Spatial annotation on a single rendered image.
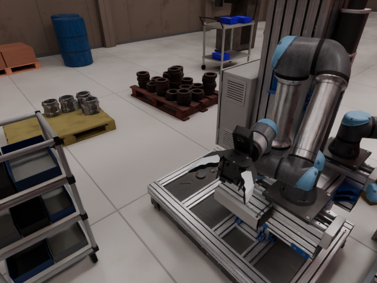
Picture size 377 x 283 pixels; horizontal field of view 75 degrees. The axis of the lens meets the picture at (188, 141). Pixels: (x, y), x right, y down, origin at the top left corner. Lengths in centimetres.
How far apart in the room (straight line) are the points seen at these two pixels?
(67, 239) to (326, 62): 175
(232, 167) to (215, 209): 128
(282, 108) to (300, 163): 27
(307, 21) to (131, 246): 173
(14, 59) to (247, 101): 573
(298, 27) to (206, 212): 130
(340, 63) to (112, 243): 178
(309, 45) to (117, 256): 171
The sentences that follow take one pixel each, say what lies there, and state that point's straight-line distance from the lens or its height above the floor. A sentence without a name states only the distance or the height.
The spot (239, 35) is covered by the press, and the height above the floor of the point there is 41.
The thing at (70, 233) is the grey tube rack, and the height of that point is 19.
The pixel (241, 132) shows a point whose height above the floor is 132.
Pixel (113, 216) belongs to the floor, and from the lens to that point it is 221.
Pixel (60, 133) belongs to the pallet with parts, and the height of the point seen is 14.
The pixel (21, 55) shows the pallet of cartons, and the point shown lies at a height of 33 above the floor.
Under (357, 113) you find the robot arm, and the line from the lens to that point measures 154.
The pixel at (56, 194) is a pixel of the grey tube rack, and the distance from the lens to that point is 179.
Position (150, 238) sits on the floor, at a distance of 201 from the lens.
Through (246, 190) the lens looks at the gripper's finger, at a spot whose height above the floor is 123.
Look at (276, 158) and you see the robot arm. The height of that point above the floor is 115.
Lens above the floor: 162
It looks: 33 degrees down
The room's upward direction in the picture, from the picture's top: 1 degrees counter-clockwise
